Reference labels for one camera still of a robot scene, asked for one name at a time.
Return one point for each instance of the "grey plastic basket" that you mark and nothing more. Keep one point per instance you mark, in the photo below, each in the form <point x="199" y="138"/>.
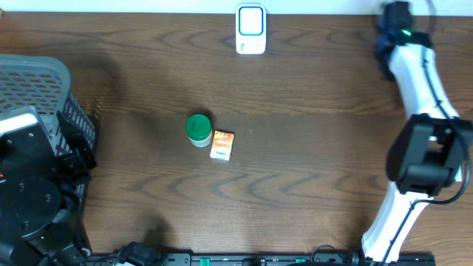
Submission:
<point x="44" y="84"/>

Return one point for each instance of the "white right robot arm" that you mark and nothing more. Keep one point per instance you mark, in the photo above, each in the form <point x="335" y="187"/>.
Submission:
<point x="429" y="163"/>

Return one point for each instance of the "green lid jar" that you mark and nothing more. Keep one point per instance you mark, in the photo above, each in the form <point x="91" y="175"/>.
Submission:
<point x="199" y="130"/>

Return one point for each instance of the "orange small box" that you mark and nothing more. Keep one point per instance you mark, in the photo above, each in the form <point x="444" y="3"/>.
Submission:
<point x="222" y="145"/>

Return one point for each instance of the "white barcode scanner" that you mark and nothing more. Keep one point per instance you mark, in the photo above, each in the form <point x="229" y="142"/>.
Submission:
<point x="250" y="31"/>

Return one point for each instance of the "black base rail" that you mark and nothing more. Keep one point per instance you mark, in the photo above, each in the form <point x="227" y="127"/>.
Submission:
<point x="137" y="253"/>

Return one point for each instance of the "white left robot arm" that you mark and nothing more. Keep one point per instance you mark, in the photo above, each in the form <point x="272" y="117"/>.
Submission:
<point x="41" y="221"/>

